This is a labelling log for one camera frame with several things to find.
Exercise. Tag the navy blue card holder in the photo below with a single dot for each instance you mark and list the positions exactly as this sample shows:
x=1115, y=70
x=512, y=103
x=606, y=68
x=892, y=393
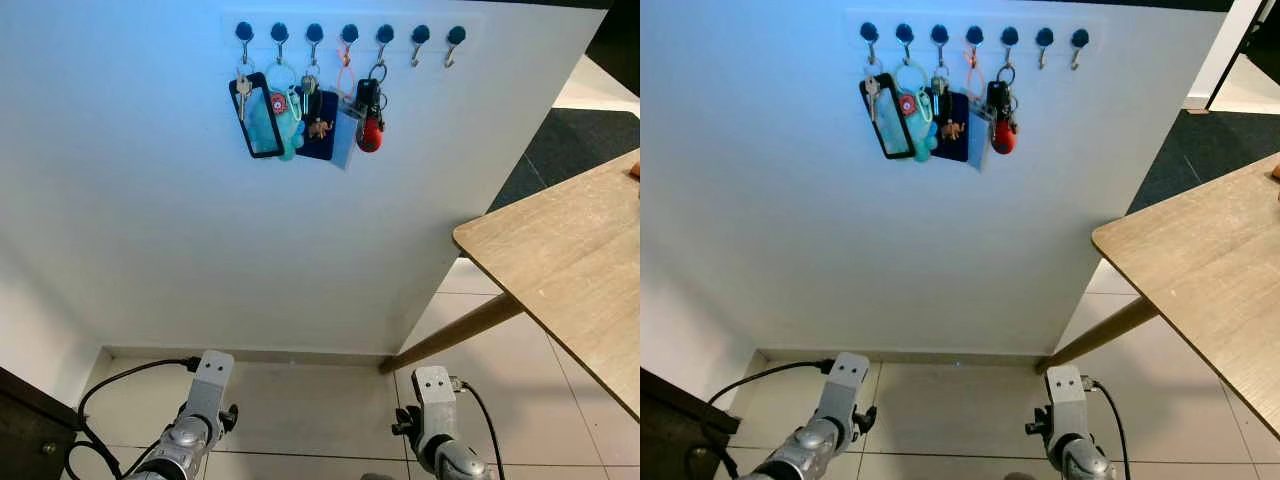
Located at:
x=955, y=152
x=322, y=148

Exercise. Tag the silver house key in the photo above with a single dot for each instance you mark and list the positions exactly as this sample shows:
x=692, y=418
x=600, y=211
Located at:
x=872, y=97
x=243, y=95
x=940, y=88
x=308, y=88

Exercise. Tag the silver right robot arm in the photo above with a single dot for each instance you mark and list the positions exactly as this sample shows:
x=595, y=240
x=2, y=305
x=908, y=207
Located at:
x=455, y=460
x=1085, y=460

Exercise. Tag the blue knob metal hook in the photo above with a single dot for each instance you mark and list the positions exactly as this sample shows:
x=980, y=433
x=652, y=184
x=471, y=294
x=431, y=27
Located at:
x=869, y=32
x=385, y=34
x=939, y=34
x=456, y=35
x=420, y=35
x=244, y=32
x=1009, y=36
x=1080, y=38
x=279, y=32
x=314, y=33
x=974, y=35
x=904, y=33
x=1044, y=37
x=349, y=34

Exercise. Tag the wooden table leg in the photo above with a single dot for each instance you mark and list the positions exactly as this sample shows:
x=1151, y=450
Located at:
x=1095, y=338
x=450, y=335

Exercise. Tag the white partition board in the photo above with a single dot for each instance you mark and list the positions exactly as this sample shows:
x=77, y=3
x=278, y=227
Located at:
x=850, y=240
x=200, y=240

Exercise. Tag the dark wooden cabinet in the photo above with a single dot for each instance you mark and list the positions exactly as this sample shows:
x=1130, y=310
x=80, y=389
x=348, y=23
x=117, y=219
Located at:
x=30, y=430
x=670, y=430

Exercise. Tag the black framed card holder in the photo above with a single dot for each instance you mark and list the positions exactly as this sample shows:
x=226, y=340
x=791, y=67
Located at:
x=887, y=135
x=258, y=135

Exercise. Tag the clear plastic card holder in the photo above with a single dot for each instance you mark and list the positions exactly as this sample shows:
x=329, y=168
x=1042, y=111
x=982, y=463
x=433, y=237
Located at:
x=347, y=140
x=979, y=145

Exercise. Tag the red oval charm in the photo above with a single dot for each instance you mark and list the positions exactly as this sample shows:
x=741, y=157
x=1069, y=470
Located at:
x=1003, y=137
x=370, y=135

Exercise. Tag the red round tag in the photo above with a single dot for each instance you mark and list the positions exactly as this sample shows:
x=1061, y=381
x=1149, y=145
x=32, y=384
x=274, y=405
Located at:
x=278, y=102
x=907, y=103

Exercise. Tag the black car key fob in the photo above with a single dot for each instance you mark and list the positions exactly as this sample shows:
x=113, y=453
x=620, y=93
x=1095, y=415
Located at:
x=367, y=95
x=998, y=97

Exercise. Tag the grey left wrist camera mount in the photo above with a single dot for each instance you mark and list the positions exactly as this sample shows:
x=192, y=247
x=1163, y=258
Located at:
x=212, y=385
x=848, y=388

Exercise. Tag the white hook rail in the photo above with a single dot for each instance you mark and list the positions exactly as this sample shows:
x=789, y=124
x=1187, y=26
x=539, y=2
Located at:
x=402, y=28
x=1027, y=30

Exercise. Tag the white door frame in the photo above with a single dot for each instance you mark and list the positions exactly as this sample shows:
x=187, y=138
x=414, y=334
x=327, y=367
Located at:
x=1225, y=50

